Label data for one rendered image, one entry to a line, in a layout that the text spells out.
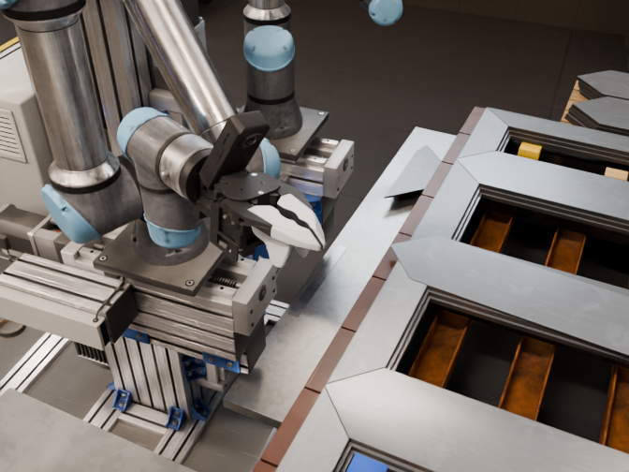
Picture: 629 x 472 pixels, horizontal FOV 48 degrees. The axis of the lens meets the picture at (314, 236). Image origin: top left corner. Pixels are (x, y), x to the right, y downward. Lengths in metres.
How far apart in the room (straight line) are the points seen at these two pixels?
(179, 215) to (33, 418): 0.40
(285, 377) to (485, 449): 0.50
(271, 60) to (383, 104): 2.47
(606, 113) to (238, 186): 1.73
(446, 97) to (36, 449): 3.43
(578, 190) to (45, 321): 1.36
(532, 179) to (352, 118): 2.05
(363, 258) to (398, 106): 2.23
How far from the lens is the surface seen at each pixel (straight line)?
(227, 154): 0.79
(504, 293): 1.62
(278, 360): 1.66
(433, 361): 1.67
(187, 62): 1.06
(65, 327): 1.48
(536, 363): 1.72
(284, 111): 1.71
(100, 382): 2.31
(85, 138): 1.17
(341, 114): 3.95
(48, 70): 1.12
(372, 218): 2.05
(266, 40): 1.67
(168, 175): 0.89
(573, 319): 1.60
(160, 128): 0.92
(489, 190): 1.95
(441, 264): 1.66
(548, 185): 1.99
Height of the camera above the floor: 1.93
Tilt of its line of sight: 39 degrees down
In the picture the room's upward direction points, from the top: straight up
